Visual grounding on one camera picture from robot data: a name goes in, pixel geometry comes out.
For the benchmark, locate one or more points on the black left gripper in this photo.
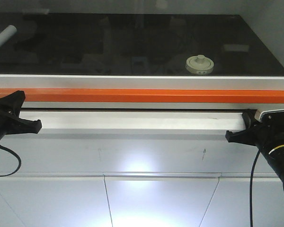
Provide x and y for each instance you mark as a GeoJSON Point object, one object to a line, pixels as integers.
{"type": "Point", "coordinates": [10, 105]}

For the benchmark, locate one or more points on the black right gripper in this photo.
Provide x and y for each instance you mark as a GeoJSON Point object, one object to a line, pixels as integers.
{"type": "Point", "coordinates": [269, 133]}

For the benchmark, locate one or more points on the glass jar with cream lid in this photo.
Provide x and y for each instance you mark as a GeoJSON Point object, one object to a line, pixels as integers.
{"type": "Point", "coordinates": [199, 65]}

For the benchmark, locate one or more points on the fume hood sash orange handle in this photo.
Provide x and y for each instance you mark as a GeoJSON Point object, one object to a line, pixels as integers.
{"type": "Point", "coordinates": [146, 92]}

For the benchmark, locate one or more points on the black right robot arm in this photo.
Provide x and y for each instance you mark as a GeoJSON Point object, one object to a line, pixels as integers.
{"type": "Point", "coordinates": [275, 159]}

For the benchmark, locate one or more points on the white rolled paper tube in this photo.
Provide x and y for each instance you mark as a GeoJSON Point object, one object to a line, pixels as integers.
{"type": "Point", "coordinates": [6, 34]}

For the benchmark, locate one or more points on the white base cabinet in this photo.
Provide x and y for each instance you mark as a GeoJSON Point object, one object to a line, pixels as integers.
{"type": "Point", "coordinates": [127, 169]}

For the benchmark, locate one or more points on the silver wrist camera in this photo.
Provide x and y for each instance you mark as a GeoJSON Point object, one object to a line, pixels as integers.
{"type": "Point", "coordinates": [263, 114]}

